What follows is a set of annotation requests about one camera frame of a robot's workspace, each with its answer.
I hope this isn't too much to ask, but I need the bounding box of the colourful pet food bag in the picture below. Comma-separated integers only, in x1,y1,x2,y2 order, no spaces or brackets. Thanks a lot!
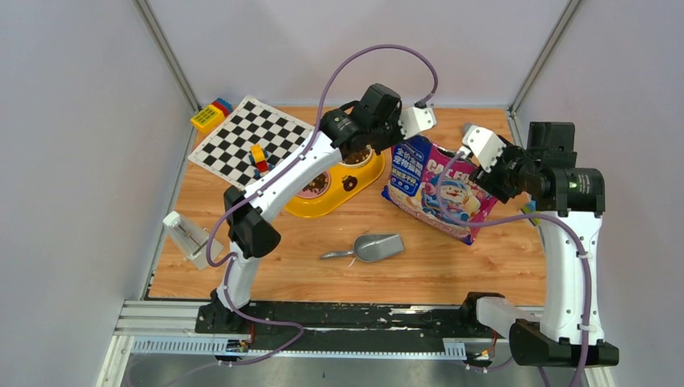
382,135,498,245

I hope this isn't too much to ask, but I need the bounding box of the silver metal hook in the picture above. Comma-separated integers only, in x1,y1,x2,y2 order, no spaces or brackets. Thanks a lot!
320,234,405,263

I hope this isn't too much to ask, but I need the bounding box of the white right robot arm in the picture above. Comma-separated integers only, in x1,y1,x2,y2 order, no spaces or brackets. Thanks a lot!
460,122,619,368

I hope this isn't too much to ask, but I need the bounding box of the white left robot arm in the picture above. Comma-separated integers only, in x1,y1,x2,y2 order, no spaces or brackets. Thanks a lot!
215,83,404,333

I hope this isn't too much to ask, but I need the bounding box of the brown pet food kibble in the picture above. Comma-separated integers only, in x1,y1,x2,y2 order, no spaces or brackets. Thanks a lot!
298,148,371,199

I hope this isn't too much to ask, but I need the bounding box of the cream cat-shaped bowl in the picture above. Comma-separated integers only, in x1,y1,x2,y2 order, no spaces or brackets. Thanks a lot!
340,147,373,169

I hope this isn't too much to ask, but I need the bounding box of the green blue toy block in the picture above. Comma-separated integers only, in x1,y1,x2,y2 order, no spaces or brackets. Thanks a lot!
520,200,540,227

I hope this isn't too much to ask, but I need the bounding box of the yellow double bowl tray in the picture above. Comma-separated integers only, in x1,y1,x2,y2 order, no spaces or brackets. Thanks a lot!
285,152,386,218

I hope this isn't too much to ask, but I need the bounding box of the pink cat-shaped bowl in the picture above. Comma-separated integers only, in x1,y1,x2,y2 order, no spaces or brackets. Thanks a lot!
296,172,331,200

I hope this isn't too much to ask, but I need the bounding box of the black white checkerboard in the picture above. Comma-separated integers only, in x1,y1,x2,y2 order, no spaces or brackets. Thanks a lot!
188,95,314,189

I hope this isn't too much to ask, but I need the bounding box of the small yellow blue toy block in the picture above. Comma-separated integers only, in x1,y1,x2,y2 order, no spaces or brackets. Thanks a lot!
249,144,274,179

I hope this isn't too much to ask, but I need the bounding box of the yellow red blue toy block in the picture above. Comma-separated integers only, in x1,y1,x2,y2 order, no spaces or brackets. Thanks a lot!
190,98,233,134

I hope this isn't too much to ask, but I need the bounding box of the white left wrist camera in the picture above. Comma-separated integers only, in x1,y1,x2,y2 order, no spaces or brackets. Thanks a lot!
399,107,437,139

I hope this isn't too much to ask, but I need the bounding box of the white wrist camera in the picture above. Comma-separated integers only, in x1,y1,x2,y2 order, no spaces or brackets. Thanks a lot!
399,107,437,139
459,123,507,173

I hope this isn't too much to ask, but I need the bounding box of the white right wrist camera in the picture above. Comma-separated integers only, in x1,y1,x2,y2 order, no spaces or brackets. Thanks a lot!
459,123,507,173

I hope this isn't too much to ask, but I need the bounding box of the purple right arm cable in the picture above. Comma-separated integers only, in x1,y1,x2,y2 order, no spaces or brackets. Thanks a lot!
435,152,595,387

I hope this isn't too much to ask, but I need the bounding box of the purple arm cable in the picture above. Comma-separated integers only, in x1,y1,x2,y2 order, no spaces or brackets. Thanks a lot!
435,152,595,387
206,44,440,365

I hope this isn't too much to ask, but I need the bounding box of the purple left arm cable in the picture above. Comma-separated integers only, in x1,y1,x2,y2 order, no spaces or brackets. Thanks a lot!
206,44,440,365

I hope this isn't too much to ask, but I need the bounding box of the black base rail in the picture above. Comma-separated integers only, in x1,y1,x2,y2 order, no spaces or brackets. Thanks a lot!
194,300,505,356

